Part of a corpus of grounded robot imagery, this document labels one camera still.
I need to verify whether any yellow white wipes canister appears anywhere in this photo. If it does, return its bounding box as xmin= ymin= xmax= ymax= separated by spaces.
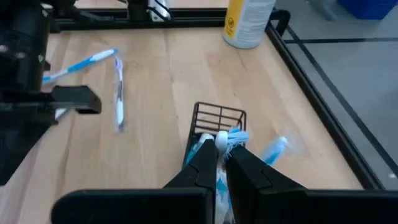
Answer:
xmin=222 ymin=0 xmax=277 ymax=50

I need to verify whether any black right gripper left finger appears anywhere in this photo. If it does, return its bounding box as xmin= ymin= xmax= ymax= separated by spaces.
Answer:
xmin=163 ymin=139 xmax=218 ymax=190

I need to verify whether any black wire caddy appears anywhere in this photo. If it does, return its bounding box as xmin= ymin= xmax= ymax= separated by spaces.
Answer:
xmin=183 ymin=101 xmax=248 ymax=169

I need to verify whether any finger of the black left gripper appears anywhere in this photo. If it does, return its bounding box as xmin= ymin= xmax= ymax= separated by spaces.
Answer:
xmin=42 ymin=86 xmax=102 ymax=114
xmin=0 ymin=104 xmax=60 ymax=185

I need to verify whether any purple toothbrush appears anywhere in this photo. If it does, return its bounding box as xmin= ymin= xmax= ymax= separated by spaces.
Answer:
xmin=113 ymin=57 xmax=127 ymax=133

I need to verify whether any blue white toothbrush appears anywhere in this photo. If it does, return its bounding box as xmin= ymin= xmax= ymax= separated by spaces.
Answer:
xmin=214 ymin=129 xmax=250 ymax=224

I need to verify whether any blue plastic bin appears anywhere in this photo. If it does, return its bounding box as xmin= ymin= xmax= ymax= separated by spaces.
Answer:
xmin=337 ymin=0 xmax=398 ymax=20

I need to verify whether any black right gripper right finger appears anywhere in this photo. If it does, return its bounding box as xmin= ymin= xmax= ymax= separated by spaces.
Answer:
xmin=225 ymin=146 xmax=307 ymax=224

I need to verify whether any blue mouthwash bottle white cap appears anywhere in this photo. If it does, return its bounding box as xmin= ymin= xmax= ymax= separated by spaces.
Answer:
xmin=185 ymin=133 xmax=216 ymax=166

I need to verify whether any silver aluminium bracket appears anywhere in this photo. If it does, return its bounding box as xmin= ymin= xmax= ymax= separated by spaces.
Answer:
xmin=147 ymin=0 xmax=172 ymax=22

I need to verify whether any black cable hook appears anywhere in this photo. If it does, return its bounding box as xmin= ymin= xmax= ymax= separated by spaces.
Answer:
xmin=270 ymin=9 xmax=292 ymax=37

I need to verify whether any black table frame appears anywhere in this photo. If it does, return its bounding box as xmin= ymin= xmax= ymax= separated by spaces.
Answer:
xmin=46 ymin=0 xmax=386 ymax=191

